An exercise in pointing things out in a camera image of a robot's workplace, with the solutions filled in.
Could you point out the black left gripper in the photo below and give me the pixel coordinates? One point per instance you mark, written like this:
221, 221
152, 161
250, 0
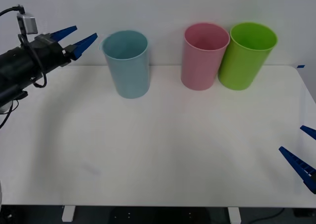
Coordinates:
48, 53

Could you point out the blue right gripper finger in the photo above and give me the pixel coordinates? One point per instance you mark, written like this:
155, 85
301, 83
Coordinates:
300, 165
309, 131

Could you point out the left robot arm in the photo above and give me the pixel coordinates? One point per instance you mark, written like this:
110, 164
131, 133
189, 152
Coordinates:
14, 63

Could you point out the pale blue plastic bin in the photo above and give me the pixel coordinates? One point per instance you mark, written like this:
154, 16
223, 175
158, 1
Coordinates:
130, 75

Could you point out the white table leg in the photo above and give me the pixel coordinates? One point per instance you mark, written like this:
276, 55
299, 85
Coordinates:
234, 215
68, 213

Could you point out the green plastic bin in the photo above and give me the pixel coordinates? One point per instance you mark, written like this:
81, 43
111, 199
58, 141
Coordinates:
242, 65

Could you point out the pink plastic bin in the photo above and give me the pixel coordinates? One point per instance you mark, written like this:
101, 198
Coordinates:
200, 68

